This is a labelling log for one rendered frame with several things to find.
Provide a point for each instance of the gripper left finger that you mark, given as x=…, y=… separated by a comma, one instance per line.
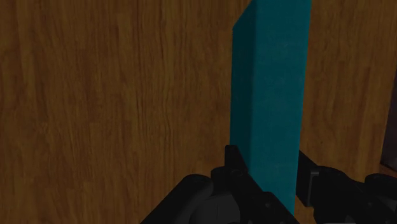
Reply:
x=229, y=183

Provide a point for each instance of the teal rectangular block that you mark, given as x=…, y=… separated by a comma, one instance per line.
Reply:
x=270, y=93

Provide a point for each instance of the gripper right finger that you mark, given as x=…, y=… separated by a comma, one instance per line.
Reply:
x=335, y=192

